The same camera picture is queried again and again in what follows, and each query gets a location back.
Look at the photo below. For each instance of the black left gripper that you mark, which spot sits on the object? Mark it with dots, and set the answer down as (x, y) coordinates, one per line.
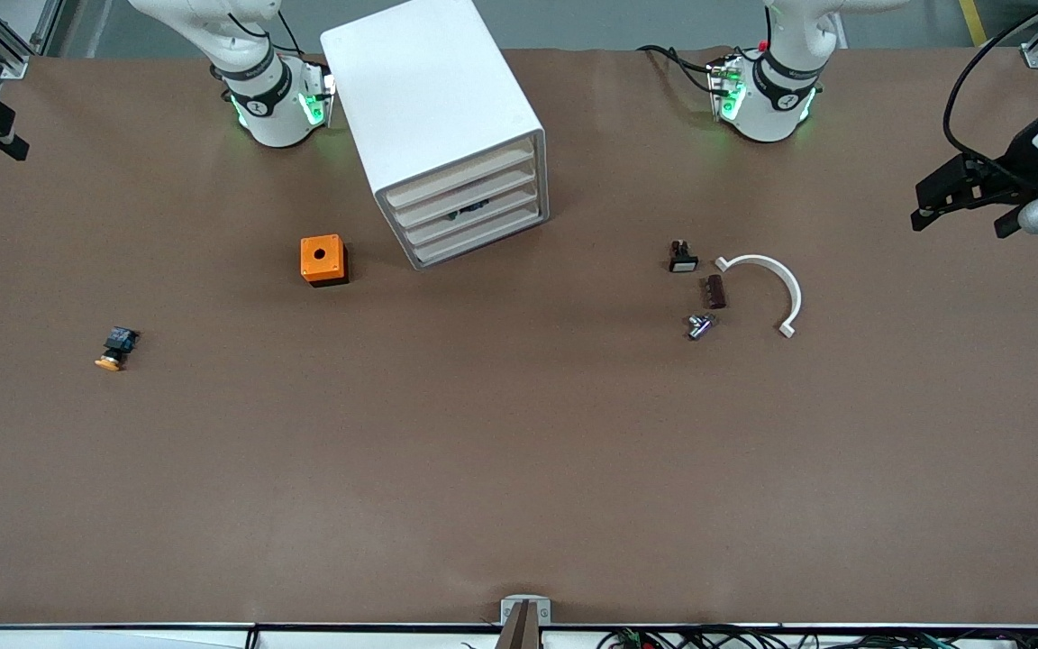
(1016, 162)

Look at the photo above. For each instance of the orange button with black base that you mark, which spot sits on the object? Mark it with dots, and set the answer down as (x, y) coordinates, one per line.
(115, 347)

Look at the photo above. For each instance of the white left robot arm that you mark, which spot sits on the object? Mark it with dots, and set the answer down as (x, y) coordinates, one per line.
(767, 99)

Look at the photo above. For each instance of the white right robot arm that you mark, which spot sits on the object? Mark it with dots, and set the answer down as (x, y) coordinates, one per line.
(271, 99)

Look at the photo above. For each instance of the black part inside drawer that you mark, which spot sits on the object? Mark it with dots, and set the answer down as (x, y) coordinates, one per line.
(469, 209)

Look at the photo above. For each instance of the dark brown terminal block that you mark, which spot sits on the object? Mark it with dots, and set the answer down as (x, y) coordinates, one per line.
(714, 291)

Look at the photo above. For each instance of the silver metal connector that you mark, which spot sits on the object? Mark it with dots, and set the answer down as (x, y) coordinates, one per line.
(699, 326)

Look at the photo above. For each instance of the orange box with hole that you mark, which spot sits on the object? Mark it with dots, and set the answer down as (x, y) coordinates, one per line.
(321, 257)

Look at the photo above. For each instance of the white curved plastic bracket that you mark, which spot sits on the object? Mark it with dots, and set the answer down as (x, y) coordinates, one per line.
(785, 279)

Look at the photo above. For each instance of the black push button switch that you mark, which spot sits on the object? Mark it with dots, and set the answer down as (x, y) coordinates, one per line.
(683, 261)

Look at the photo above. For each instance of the grey metal table bracket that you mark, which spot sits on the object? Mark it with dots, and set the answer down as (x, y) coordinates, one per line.
(525, 608)

